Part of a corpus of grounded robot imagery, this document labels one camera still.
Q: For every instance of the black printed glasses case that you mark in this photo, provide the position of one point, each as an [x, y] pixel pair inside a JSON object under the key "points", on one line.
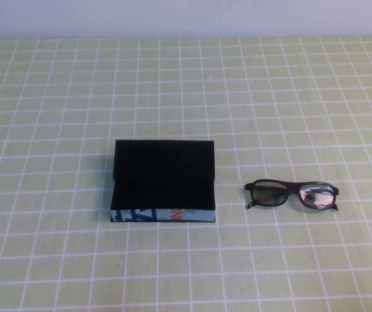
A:
{"points": [[163, 175]]}

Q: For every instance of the black framed glasses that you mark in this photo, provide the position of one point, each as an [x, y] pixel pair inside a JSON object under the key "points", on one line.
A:
{"points": [[267, 195]]}

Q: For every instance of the green checked tablecloth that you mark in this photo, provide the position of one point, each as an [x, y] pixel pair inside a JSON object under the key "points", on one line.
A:
{"points": [[270, 97]]}

